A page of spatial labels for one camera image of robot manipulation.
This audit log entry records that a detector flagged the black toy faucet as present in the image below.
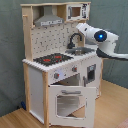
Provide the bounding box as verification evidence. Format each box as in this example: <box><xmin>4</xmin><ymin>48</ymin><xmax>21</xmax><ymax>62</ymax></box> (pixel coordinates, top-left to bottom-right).
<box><xmin>67</xmin><ymin>33</ymin><xmax>82</xmax><ymax>49</ymax></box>

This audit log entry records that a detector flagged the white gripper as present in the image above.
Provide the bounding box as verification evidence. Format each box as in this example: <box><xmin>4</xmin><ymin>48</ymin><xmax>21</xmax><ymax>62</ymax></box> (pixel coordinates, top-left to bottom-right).
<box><xmin>76</xmin><ymin>23</ymin><xmax>94</xmax><ymax>40</ymax></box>

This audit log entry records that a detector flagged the grey toy sink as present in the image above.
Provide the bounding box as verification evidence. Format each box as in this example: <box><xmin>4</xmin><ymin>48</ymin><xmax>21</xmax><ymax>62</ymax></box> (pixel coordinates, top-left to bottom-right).
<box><xmin>66</xmin><ymin>47</ymin><xmax>94</xmax><ymax>56</ymax></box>

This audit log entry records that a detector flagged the grey range hood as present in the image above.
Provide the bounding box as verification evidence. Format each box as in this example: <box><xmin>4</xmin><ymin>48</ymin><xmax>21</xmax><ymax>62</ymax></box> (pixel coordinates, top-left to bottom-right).
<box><xmin>34</xmin><ymin>6</ymin><xmax>64</xmax><ymax>27</ymax></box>

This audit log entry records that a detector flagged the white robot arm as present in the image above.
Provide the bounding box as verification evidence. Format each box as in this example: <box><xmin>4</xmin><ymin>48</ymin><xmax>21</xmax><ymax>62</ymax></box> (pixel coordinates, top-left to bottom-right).
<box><xmin>76</xmin><ymin>23</ymin><xmax>128</xmax><ymax>60</ymax></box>

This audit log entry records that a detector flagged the black toy stove top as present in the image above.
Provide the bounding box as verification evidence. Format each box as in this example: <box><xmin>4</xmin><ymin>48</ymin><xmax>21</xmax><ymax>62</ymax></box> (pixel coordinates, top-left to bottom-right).
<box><xmin>34</xmin><ymin>53</ymin><xmax>71</xmax><ymax>66</ymax></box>

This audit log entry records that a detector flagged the wooden toy kitchen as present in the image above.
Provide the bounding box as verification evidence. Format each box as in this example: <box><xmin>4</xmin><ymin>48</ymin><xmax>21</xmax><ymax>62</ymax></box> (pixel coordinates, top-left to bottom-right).
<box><xmin>22</xmin><ymin>2</ymin><xmax>97</xmax><ymax>128</ymax></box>

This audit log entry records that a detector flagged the toy microwave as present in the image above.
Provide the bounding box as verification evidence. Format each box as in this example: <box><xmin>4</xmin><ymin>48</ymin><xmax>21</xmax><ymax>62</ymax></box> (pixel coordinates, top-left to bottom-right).
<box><xmin>66</xmin><ymin>3</ymin><xmax>90</xmax><ymax>21</ymax></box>

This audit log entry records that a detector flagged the white cupboard door with dispenser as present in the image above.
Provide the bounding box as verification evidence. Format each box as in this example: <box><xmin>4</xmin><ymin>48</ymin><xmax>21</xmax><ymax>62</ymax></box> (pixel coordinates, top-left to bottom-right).
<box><xmin>80</xmin><ymin>56</ymin><xmax>102</xmax><ymax>97</ymax></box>

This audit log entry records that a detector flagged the white oven door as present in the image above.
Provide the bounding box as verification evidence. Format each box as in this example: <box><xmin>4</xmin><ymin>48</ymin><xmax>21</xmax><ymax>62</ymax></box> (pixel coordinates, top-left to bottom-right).
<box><xmin>49</xmin><ymin>85</ymin><xmax>96</xmax><ymax>128</ymax></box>

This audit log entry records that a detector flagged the left red oven knob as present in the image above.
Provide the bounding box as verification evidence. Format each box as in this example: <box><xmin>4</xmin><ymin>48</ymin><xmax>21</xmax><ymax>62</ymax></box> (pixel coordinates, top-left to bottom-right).
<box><xmin>54</xmin><ymin>73</ymin><xmax>60</xmax><ymax>79</ymax></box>

